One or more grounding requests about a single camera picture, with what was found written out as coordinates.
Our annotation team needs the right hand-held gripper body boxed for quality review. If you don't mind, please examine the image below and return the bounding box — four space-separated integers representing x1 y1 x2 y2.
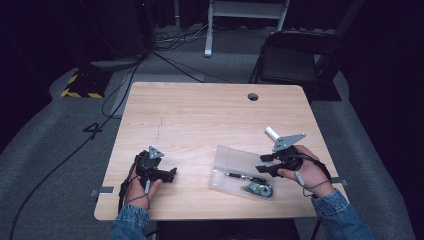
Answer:
271 133 308 172

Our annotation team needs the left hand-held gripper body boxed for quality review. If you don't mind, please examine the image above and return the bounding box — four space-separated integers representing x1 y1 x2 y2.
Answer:
134 145 172 188

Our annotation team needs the green correction tape dispenser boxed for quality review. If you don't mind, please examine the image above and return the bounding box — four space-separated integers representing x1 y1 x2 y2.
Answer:
242 182 275 200

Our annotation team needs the black pen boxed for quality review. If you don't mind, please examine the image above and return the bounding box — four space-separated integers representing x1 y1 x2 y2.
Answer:
224 171 268 184

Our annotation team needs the clear plastic zip bag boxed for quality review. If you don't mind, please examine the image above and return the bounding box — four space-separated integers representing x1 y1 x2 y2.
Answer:
208 144 278 202

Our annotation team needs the person's left hand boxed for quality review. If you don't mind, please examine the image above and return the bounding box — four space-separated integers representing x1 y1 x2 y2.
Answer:
124 167 164 212

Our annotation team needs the person's right hand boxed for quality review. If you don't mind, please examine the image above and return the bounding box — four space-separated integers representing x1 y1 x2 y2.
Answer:
277 144 336 198

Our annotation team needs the white cylindrical tube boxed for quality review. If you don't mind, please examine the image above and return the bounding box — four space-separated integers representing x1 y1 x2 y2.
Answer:
264 126 281 142

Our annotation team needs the black folding chair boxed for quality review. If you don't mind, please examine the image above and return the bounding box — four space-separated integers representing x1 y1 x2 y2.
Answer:
248 29 345 102

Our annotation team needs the black yellow striped base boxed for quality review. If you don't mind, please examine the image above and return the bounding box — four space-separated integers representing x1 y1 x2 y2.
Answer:
60 68 114 100

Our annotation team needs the grey wrist strap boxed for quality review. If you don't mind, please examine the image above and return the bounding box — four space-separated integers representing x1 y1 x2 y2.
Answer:
123 178 152 211
294 170 332 198

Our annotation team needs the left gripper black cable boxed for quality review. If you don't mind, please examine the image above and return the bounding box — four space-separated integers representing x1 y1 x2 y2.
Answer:
117 155 141 215

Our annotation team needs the long black floor cable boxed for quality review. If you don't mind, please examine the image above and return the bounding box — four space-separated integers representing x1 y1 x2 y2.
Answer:
8 61 143 240

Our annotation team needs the bundle of floor cables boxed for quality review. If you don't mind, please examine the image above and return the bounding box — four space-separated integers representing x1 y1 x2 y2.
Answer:
153 23 218 52

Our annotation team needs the white metal stand frame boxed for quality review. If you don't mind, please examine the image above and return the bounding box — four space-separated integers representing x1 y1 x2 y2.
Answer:
203 0 292 59

